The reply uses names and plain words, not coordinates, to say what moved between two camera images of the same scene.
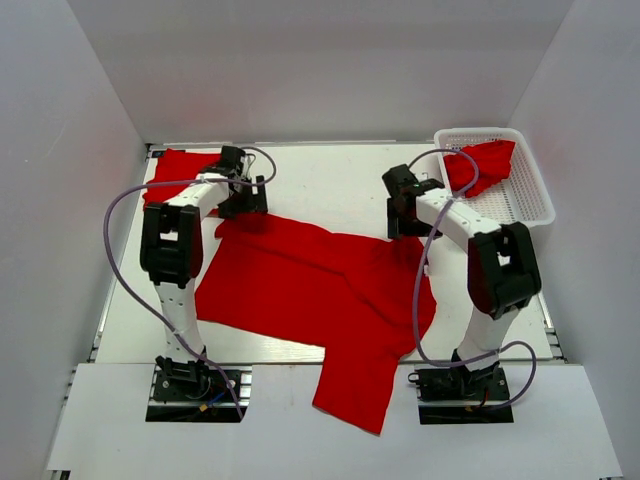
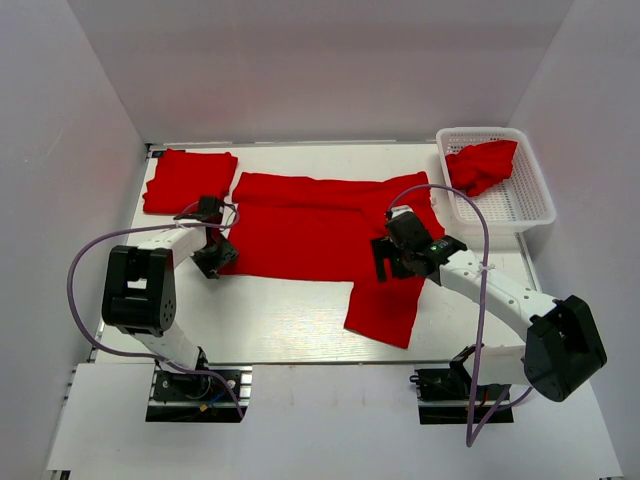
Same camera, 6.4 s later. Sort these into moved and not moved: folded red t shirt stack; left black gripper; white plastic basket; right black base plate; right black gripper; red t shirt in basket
Moved: right black gripper; left black gripper
Not moved: folded red t shirt stack; right black base plate; white plastic basket; red t shirt in basket
